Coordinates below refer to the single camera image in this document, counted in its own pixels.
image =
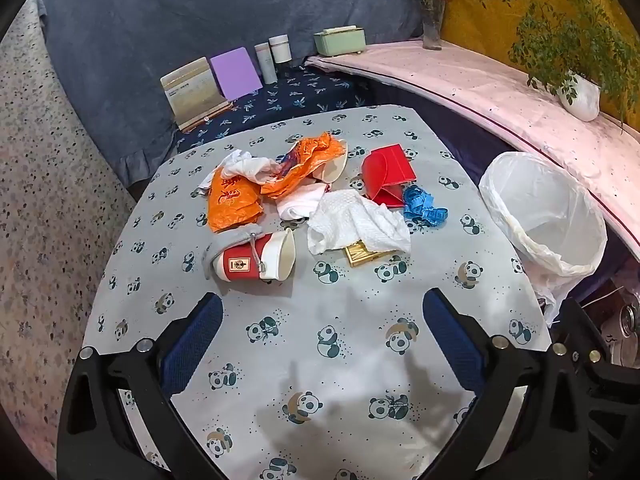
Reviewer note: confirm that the blue glove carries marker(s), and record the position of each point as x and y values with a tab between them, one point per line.
419	206

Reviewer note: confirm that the navy leaf print cloth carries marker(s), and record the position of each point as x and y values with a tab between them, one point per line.
305	91

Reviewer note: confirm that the white tube bottle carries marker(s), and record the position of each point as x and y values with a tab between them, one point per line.
266	64

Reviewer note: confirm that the white lined trash bin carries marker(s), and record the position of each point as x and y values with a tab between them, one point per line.
552	221

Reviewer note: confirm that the mint green tissue box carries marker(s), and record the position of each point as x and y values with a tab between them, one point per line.
340	40

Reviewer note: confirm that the blue grey sofa cover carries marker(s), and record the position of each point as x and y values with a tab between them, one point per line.
110	56

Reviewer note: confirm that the panda print table cloth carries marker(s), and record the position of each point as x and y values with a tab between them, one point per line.
333	373

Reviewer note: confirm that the orange wrapper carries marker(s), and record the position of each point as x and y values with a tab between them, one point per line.
305	157

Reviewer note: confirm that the green plant in white pot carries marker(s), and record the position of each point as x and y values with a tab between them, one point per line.
557	42

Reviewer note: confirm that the pink patterned table cloth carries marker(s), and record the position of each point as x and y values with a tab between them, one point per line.
602	155

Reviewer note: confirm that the dark purple cloth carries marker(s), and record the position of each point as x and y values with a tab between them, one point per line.
473	146

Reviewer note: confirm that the red white paper cup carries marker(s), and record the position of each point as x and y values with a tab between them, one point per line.
268	257
333	169

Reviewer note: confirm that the red gift box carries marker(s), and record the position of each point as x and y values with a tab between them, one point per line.
384	171

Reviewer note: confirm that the white paper towel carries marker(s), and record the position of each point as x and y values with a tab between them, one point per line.
345	217

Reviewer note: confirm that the gold cigarette box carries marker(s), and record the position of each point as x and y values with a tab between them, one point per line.
358	254

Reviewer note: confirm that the white red-trimmed cloth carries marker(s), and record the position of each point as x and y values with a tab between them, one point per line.
301	202

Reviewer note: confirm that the white printed paper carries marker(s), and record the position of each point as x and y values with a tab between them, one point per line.
259	170

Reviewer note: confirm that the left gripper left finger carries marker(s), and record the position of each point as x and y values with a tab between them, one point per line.
185	342

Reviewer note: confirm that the white jar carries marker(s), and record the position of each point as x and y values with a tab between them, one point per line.
280	49

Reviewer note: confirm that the grey sock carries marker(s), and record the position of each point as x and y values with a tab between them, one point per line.
227	239

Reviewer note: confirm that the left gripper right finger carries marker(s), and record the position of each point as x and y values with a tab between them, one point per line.
448	327

